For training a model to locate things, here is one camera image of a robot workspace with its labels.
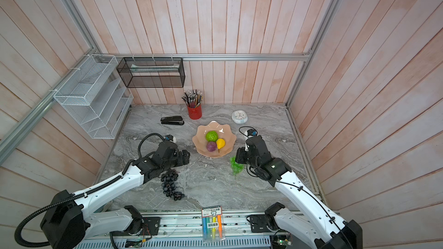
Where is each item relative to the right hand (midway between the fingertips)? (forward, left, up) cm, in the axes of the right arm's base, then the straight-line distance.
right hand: (237, 150), depth 78 cm
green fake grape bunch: (-6, 0, -5) cm, 8 cm away
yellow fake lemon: (+12, +8, -13) cm, 19 cm away
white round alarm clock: (+33, -4, -15) cm, 37 cm away
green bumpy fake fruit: (+14, +13, -10) cm, 22 cm away
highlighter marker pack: (-28, +10, -15) cm, 34 cm away
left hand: (-2, +26, -7) cm, 27 cm away
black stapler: (+28, +39, -13) cm, 50 cm away
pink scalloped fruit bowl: (+22, +6, -15) cm, 27 cm away
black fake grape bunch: (-12, +33, -13) cm, 38 cm away
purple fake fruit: (+9, +13, -13) cm, 21 cm away
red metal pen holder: (+32, +25, -10) cm, 42 cm away
